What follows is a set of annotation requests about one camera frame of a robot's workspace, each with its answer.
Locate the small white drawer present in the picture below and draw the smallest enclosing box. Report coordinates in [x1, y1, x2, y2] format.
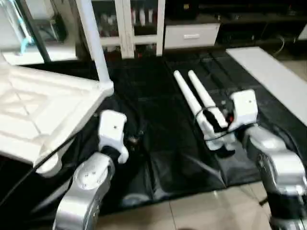
[297, 24, 307, 40]

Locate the black slanted pole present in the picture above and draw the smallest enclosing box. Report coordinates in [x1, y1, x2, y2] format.
[19, 0, 52, 63]

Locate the black low shelf unit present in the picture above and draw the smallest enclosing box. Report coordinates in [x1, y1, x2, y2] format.
[165, 0, 307, 48]

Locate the white glass door cabinet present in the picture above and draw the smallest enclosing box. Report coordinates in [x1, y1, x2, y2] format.
[88, 0, 166, 59]

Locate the white flat board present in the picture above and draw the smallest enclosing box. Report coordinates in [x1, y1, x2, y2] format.
[225, 46, 307, 114]

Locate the white plastic table leg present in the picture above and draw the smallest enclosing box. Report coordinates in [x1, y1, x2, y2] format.
[75, 0, 112, 85]
[188, 70, 236, 152]
[172, 70, 222, 145]

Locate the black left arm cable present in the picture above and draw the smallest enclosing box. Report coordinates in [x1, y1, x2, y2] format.
[32, 136, 81, 172]

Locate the teal and white mop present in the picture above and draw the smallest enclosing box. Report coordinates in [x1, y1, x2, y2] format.
[9, 0, 37, 54]

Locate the white drawer unit with handle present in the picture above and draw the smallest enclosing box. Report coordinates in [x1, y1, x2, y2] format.
[164, 23, 222, 50]

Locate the white plastic table top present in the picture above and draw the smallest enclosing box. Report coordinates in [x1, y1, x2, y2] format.
[0, 61, 115, 177]

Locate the black work mat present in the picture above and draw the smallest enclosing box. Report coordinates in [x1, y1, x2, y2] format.
[0, 48, 307, 214]

